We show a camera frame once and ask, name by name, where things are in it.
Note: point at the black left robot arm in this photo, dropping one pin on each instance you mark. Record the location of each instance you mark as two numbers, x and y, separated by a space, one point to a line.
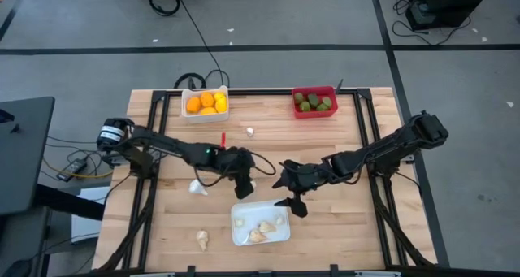
170 145

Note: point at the small black knob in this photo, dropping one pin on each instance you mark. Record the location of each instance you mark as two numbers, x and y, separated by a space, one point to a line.
15 128

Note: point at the black aluminium table frame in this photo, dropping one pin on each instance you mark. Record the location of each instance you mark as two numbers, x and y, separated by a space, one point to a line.
260 92

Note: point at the white garlic bulb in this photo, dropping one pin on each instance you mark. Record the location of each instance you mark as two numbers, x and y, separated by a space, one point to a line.
197 186

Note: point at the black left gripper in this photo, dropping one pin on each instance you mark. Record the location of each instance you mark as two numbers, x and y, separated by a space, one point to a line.
237 161

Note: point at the dark grey cabinet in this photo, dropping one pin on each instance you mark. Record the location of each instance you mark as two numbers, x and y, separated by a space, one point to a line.
20 240

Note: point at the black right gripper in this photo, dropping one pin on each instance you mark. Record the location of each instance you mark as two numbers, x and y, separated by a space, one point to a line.
313 175

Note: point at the black equipment case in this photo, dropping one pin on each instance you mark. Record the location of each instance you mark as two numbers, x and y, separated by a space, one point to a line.
447 1

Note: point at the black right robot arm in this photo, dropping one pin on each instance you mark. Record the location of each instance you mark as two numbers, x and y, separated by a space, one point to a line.
386 149

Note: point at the shallow white plastic tray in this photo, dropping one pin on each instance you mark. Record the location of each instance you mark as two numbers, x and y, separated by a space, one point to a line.
260 212

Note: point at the black desk foot beam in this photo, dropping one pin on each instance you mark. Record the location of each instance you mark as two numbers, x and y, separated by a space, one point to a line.
69 202

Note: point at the black power adapter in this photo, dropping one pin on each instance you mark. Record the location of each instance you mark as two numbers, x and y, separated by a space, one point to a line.
73 169

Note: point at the dark grey desk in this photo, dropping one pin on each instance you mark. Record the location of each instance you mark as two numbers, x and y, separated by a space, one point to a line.
24 167

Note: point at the white plastic basket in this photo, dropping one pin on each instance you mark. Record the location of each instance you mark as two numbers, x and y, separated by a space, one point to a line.
205 118

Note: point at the small black device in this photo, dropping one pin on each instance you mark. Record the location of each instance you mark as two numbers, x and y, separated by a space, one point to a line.
6 116

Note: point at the red plastic basket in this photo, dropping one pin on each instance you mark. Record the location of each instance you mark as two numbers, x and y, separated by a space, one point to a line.
315 115

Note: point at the small red strip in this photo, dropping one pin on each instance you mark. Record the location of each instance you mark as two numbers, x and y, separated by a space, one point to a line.
223 141

